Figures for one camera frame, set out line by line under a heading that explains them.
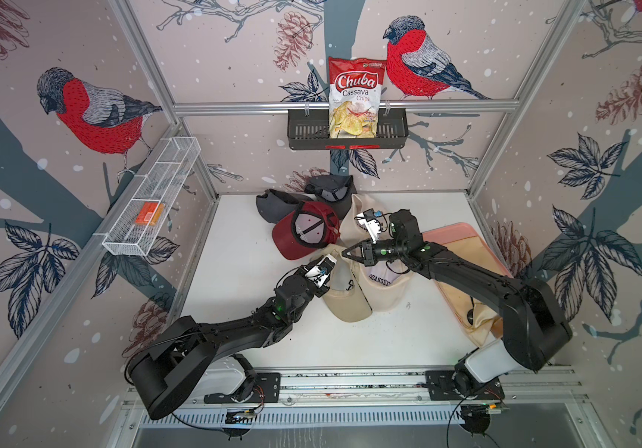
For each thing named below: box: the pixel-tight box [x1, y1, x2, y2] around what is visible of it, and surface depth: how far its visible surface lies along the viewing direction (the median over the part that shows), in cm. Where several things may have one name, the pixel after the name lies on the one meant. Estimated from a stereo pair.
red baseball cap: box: [271, 200, 341, 261], surface depth 105 cm
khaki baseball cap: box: [309, 248, 373, 323], surface depth 87 cm
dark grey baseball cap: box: [255, 188, 313, 224], surface depth 104 cm
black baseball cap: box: [304, 174, 358, 220], surface depth 119 cm
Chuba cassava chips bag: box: [328, 56, 388, 140], surface depth 87 cm
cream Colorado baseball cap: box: [350, 259, 414, 313], surface depth 91 cm
